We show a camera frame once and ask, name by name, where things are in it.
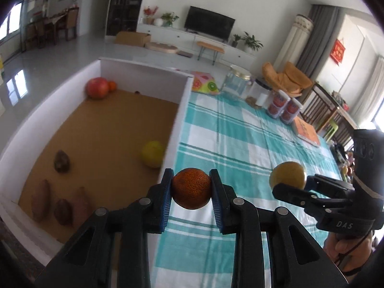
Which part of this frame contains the orange book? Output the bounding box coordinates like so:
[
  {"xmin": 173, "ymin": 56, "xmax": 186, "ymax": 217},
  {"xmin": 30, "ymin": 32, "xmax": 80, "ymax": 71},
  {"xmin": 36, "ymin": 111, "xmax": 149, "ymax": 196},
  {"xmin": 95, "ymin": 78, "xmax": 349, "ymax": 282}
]
[{"xmin": 292, "ymin": 116, "xmax": 321, "ymax": 147}]

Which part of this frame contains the wooden dining table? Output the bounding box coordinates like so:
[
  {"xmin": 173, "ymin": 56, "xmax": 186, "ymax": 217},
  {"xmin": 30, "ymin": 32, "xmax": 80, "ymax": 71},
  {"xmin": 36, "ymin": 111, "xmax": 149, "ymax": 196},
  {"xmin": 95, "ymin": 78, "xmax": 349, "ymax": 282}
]
[{"xmin": 25, "ymin": 15, "xmax": 65, "ymax": 47}]

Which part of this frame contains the wooden dining chair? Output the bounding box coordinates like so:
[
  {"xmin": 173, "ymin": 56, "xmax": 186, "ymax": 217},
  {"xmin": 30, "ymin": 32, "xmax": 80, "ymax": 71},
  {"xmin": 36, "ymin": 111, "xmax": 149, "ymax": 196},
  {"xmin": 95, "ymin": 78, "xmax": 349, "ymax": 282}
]
[{"xmin": 57, "ymin": 6, "xmax": 80, "ymax": 41}]

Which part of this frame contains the dark display cabinet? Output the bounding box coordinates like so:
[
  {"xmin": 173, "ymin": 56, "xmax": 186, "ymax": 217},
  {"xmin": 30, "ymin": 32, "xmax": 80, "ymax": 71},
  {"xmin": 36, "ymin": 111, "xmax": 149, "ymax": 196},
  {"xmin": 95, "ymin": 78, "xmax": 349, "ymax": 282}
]
[{"xmin": 106, "ymin": 0, "xmax": 150, "ymax": 36}]

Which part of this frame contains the teal checked tablecloth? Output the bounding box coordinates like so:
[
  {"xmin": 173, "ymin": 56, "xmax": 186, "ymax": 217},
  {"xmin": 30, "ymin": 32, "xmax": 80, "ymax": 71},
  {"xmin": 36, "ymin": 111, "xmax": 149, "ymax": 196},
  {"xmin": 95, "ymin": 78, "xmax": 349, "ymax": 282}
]
[{"xmin": 150, "ymin": 91, "xmax": 345, "ymax": 288}]

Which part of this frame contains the red apple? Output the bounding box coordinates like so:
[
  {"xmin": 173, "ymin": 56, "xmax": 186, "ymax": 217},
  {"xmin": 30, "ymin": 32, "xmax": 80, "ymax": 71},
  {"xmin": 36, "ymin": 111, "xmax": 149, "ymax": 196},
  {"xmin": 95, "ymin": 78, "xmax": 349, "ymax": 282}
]
[{"xmin": 85, "ymin": 77, "xmax": 109, "ymax": 100}]

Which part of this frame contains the orange bench with metal legs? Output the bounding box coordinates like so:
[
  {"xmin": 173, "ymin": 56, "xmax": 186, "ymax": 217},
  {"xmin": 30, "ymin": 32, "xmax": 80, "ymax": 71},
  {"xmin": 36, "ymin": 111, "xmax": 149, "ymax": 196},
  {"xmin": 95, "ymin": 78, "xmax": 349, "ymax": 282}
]
[{"xmin": 196, "ymin": 41, "xmax": 225, "ymax": 65}]

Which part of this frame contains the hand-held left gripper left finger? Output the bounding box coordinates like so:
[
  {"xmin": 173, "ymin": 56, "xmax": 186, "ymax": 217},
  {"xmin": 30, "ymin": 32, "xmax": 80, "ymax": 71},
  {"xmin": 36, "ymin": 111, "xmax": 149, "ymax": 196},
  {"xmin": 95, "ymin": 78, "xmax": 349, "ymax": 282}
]
[{"xmin": 34, "ymin": 168, "xmax": 174, "ymax": 288}]

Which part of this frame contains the yellow green fruit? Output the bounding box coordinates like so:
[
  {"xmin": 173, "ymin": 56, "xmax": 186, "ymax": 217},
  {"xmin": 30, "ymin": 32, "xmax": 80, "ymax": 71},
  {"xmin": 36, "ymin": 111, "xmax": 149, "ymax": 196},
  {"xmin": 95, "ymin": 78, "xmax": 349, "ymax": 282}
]
[{"xmin": 140, "ymin": 140, "xmax": 165, "ymax": 168}]

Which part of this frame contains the sweet potato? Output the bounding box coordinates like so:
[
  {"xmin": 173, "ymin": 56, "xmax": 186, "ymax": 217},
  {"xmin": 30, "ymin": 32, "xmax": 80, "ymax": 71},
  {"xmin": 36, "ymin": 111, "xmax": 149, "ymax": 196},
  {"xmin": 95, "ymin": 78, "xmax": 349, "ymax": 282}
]
[
  {"xmin": 72, "ymin": 187, "xmax": 90, "ymax": 228},
  {"xmin": 31, "ymin": 179, "xmax": 51, "ymax": 222}
]

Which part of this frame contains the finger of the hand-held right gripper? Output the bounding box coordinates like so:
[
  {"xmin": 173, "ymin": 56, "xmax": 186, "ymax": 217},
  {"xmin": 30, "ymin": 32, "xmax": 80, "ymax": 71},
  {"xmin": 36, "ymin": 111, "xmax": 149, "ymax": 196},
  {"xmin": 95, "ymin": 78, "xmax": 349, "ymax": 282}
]
[
  {"xmin": 306, "ymin": 174, "xmax": 356, "ymax": 200},
  {"xmin": 271, "ymin": 182, "xmax": 333, "ymax": 218}
]

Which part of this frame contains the white cylindrical air conditioner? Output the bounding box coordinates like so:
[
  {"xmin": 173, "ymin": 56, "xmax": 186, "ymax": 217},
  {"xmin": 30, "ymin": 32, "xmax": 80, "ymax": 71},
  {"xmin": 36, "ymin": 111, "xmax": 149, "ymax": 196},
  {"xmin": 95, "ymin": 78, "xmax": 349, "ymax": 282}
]
[{"xmin": 274, "ymin": 13, "xmax": 314, "ymax": 69}]

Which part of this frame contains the plastic jar with black lid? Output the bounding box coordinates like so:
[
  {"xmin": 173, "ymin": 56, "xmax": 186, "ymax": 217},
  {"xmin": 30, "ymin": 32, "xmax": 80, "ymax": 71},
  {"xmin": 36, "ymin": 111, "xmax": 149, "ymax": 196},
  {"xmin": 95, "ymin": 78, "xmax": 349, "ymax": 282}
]
[{"xmin": 246, "ymin": 79, "xmax": 272, "ymax": 108}]

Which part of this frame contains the red wall hanging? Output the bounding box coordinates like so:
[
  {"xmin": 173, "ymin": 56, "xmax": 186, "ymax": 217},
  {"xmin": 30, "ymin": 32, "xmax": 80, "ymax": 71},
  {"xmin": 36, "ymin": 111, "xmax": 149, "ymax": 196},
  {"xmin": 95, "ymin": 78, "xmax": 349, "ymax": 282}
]
[{"xmin": 330, "ymin": 38, "xmax": 345, "ymax": 66}]

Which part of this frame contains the white cardboard box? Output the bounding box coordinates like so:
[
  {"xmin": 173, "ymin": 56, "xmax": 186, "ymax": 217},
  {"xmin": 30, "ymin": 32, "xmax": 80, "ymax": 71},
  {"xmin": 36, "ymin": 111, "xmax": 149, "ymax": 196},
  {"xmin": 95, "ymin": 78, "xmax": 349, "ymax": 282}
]
[{"xmin": 0, "ymin": 58, "xmax": 195, "ymax": 266}]

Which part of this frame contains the glass jar with gold lid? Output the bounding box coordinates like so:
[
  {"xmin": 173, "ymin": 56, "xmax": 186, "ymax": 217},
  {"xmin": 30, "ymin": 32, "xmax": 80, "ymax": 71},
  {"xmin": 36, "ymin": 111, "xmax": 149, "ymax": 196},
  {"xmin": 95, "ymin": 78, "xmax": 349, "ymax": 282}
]
[{"xmin": 220, "ymin": 65, "xmax": 252, "ymax": 101}]

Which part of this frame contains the green plastic stool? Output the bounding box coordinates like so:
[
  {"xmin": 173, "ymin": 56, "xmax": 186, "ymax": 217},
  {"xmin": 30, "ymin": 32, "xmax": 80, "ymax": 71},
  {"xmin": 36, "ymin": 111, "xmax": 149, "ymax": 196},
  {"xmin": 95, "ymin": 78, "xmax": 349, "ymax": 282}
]
[{"xmin": 325, "ymin": 119, "xmax": 339, "ymax": 142}]

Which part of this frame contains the brown pear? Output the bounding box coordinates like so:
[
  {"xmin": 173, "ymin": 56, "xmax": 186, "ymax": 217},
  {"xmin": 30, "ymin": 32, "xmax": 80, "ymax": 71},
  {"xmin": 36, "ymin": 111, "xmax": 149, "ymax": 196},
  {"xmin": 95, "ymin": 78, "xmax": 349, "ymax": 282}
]
[{"xmin": 269, "ymin": 161, "xmax": 307, "ymax": 190}]

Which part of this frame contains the round beige tray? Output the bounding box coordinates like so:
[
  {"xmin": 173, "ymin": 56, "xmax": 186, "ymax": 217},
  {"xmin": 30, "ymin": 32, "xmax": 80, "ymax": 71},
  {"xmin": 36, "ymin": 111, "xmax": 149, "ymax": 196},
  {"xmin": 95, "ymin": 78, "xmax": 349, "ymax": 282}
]
[{"xmin": 145, "ymin": 42, "xmax": 178, "ymax": 55}]

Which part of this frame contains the pink label can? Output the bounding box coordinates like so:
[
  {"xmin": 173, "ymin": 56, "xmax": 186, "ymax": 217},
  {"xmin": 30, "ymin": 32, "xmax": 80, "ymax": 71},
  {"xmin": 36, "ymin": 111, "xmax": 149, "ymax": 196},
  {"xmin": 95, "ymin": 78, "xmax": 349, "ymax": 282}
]
[
  {"xmin": 267, "ymin": 89, "xmax": 290, "ymax": 119},
  {"xmin": 280, "ymin": 98, "xmax": 302, "ymax": 125}
]

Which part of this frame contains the red flower plant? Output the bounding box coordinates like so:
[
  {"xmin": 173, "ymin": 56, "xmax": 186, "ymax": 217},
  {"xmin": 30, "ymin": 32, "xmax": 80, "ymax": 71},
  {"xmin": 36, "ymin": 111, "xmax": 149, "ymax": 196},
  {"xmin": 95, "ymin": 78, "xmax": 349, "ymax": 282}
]
[{"xmin": 143, "ymin": 5, "xmax": 159, "ymax": 24}]

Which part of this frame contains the person's right hand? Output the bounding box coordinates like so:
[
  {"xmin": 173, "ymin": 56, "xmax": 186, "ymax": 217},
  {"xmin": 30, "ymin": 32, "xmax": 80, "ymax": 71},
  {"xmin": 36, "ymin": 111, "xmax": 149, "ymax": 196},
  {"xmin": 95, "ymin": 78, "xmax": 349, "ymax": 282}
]
[{"xmin": 323, "ymin": 231, "xmax": 374, "ymax": 281}]

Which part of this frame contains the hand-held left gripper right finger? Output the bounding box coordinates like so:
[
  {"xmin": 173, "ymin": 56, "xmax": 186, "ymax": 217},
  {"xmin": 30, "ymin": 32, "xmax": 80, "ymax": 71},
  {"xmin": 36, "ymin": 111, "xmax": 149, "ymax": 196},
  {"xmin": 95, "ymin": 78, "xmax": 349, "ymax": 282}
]
[{"xmin": 209, "ymin": 168, "xmax": 348, "ymax": 288}]

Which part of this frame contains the grey curtain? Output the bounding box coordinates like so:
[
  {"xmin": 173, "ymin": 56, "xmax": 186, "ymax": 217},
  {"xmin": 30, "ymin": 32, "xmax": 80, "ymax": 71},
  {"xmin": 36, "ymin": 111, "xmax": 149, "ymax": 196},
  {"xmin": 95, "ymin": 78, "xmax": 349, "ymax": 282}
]
[{"xmin": 295, "ymin": 4, "xmax": 341, "ymax": 75}]

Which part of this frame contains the brown cardboard box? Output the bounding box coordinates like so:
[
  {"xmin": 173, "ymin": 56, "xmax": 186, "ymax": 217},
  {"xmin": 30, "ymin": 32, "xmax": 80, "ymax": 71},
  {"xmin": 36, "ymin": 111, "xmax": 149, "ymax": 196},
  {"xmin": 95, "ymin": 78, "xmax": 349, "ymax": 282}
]
[{"xmin": 115, "ymin": 31, "xmax": 151, "ymax": 48}]

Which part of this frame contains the dark red fruit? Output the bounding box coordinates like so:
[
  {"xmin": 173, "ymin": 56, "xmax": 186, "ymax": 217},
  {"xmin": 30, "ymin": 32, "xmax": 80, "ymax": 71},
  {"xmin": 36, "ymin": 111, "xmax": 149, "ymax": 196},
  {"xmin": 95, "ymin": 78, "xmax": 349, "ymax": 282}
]
[{"xmin": 54, "ymin": 198, "xmax": 73, "ymax": 226}]

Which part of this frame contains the white television cabinet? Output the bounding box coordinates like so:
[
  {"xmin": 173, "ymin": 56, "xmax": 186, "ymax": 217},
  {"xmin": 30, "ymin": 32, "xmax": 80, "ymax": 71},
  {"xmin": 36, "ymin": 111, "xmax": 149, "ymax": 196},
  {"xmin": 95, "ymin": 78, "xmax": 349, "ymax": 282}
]
[{"xmin": 136, "ymin": 24, "xmax": 258, "ymax": 63}]

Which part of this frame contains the dark brown fruit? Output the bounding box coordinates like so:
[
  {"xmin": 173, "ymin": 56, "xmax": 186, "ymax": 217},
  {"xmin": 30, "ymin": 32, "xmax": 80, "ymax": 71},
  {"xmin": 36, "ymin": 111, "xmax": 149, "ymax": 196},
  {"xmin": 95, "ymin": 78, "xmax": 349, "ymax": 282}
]
[{"xmin": 54, "ymin": 150, "xmax": 71, "ymax": 174}]

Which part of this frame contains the wooden slatted chair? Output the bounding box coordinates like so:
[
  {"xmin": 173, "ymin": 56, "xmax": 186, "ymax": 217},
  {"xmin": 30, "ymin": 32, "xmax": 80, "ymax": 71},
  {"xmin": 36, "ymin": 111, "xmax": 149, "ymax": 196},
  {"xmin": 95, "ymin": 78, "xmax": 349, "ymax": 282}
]
[{"xmin": 300, "ymin": 82, "xmax": 341, "ymax": 126}]

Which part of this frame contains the black television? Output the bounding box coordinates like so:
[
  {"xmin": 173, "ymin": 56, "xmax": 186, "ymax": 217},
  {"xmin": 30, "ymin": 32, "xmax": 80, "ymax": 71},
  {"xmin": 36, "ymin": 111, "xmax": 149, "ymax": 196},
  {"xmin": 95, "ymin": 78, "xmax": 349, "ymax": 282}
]
[{"xmin": 184, "ymin": 6, "xmax": 236, "ymax": 42}]

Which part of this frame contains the dark orange tangerine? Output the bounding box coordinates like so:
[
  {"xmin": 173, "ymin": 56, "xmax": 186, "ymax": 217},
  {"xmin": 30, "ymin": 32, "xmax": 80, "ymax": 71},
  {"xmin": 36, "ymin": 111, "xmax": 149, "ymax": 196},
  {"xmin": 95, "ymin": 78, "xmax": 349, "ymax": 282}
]
[{"xmin": 171, "ymin": 167, "xmax": 212, "ymax": 210}]

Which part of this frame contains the large green potted plant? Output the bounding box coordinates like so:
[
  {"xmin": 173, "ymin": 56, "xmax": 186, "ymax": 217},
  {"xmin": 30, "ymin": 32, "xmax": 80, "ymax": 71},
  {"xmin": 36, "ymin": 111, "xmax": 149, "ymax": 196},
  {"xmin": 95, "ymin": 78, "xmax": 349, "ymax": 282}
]
[{"xmin": 241, "ymin": 31, "xmax": 264, "ymax": 51}]

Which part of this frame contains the orange lounge chair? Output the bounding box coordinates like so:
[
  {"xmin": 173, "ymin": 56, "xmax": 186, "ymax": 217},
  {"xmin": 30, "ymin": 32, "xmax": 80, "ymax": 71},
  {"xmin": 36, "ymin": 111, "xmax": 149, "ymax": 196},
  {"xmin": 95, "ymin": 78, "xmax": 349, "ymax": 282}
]
[{"xmin": 262, "ymin": 61, "xmax": 314, "ymax": 96}]

